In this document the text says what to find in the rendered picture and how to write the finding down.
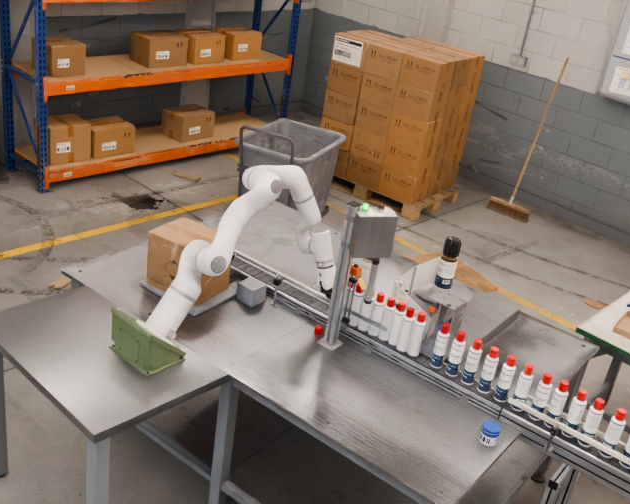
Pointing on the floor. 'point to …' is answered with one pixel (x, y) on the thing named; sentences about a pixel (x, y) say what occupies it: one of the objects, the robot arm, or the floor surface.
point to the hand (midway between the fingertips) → (329, 297)
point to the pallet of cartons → (400, 117)
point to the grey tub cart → (291, 155)
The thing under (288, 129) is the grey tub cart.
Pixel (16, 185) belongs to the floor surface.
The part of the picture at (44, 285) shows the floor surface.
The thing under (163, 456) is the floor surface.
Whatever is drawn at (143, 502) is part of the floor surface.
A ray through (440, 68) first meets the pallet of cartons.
